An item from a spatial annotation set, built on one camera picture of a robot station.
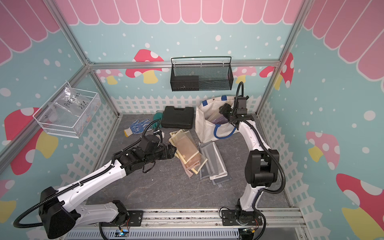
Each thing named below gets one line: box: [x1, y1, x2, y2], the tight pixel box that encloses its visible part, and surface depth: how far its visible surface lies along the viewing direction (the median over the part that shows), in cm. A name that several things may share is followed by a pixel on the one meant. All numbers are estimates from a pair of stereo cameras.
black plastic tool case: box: [161, 105, 194, 130], surface depth 118 cm
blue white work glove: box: [124, 118, 153, 138], surface depth 114 cm
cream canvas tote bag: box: [195, 95, 239, 143], surface depth 101 cm
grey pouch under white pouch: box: [212, 174, 233, 188], surface depth 88 cm
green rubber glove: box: [151, 110, 164, 131], surface depth 118 cm
